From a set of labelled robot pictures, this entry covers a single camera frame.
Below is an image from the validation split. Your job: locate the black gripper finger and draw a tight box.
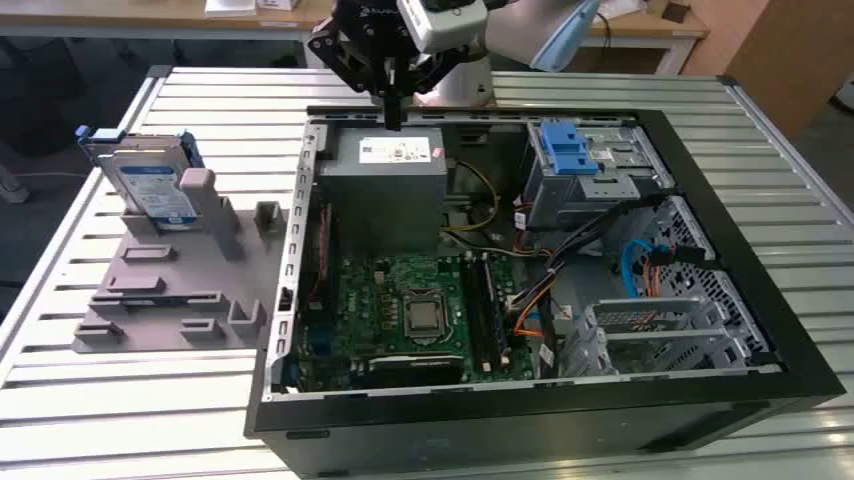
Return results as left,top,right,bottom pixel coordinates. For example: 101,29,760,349
393,44,485,132
305,17,396,132

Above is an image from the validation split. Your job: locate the grey parts rack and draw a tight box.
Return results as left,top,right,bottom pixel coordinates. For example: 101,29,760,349
70,168,292,354

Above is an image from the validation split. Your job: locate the blue data wire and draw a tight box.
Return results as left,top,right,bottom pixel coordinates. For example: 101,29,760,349
619,239,706,301

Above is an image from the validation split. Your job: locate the orange and black power wire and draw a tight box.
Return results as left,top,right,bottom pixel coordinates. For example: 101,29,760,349
639,252,672,301

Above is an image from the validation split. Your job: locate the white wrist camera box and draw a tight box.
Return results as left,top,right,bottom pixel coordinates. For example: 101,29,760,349
396,0,489,54

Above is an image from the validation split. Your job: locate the black cable bundle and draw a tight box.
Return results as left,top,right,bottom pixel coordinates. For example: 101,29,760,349
505,194,668,321

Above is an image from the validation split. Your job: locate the thin red wire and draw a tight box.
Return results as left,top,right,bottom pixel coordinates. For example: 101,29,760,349
311,203,332,306

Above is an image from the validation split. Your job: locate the hard disk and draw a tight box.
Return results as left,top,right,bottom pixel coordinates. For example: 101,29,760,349
76,125,205,232

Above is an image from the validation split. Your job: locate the metal disk bay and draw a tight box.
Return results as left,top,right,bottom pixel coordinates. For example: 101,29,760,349
563,294,768,376

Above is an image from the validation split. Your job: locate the blue plastic drive latch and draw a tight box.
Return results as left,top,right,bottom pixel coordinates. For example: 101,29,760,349
540,121,605,176

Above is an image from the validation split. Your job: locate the yellow wire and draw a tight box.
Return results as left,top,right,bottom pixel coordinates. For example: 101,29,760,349
443,159,500,234

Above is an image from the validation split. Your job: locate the large white box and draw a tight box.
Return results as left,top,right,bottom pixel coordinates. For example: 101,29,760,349
202,0,259,19

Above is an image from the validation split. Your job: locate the black office chair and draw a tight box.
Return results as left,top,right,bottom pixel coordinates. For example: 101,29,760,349
0,37,88,159

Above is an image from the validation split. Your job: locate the wooden desk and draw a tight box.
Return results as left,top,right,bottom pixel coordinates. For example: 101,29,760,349
0,0,712,76

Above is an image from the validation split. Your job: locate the white desk foot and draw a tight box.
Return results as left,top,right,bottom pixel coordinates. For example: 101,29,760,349
0,164,32,204

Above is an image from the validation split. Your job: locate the orange flat wire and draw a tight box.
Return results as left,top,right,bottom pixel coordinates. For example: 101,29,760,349
511,287,556,342

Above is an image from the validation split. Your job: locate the grey power supply unit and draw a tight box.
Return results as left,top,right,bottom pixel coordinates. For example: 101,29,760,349
312,125,449,256

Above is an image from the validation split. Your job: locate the silver CPU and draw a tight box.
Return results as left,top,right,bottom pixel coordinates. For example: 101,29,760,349
405,301,445,337

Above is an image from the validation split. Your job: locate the thin black desk wire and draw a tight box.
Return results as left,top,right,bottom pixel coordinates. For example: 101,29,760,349
592,9,615,49

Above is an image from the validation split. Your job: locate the black graphics card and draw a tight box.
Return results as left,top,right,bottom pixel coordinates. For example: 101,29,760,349
349,351,465,389

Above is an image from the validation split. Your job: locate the CPU socket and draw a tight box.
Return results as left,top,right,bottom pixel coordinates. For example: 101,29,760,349
397,287,456,347

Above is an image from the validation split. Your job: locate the green motherboard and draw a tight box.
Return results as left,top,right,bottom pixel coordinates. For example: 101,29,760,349
292,252,535,389

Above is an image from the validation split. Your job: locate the black PC case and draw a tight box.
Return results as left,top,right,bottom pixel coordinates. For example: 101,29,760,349
243,104,846,477

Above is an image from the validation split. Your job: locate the metal optical drive cage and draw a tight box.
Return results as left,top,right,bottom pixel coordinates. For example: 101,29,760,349
523,119,675,231

